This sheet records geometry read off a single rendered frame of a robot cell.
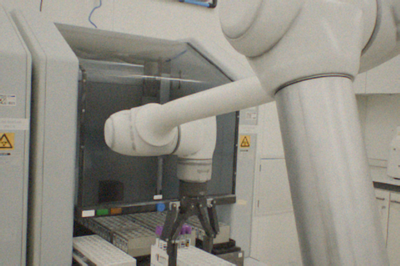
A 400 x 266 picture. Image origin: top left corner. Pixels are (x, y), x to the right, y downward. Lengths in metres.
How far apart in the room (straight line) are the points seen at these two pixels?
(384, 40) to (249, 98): 0.31
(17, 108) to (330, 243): 0.99
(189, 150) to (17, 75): 0.53
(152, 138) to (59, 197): 0.47
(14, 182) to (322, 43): 0.99
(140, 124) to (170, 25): 1.89
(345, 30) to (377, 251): 0.26
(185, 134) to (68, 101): 0.43
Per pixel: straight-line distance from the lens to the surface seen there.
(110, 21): 2.68
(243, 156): 1.73
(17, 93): 1.33
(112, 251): 1.44
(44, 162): 1.36
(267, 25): 0.56
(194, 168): 1.13
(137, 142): 1.02
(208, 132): 1.12
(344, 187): 0.55
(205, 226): 1.22
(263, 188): 3.37
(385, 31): 0.69
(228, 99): 0.91
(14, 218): 1.37
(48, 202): 1.39
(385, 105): 4.13
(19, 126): 1.34
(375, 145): 4.17
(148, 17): 2.79
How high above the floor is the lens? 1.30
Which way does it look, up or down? 3 degrees down
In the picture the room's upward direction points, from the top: 3 degrees clockwise
